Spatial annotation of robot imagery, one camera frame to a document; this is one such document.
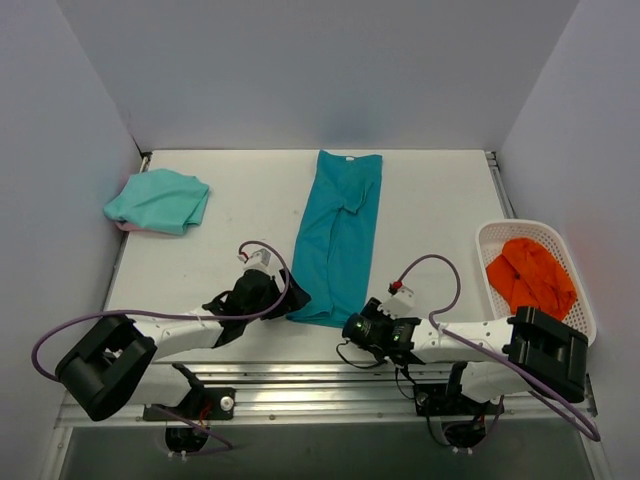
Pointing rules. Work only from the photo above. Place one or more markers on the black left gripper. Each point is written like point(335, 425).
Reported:
point(276, 293)

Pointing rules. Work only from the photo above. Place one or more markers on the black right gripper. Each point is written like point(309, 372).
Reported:
point(373, 311)

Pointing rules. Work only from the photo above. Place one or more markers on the teal t-shirt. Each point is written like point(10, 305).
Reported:
point(334, 245)

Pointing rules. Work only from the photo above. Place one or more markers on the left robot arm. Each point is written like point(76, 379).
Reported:
point(116, 362)

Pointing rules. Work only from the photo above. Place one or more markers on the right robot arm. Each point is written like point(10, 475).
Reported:
point(529, 350)

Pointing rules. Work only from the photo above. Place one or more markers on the white perforated plastic basket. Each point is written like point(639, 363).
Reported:
point(490, 239)

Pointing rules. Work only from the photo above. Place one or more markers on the orange t-shirt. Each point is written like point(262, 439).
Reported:
point(525, 274)

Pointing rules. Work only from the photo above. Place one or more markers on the mint green folded t-shirt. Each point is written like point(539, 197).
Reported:
point(162, 200)

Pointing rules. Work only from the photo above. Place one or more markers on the pink folded t-shirt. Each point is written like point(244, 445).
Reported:
point(131, 227)

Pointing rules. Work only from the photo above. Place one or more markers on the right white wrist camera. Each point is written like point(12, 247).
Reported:
point(400, 303)

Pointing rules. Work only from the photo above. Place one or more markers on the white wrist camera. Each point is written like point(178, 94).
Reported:
point(259, 261)
point(400, 303)

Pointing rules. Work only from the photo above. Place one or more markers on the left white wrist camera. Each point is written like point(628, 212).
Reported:
point(259, 261)

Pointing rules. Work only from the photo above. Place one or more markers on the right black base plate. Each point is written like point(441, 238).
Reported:
point(433, 401)

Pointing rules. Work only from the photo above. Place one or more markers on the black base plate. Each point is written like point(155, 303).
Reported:
point(433, 401)
point(206, 404)

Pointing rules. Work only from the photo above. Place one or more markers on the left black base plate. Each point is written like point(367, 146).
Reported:
point(206, 404)

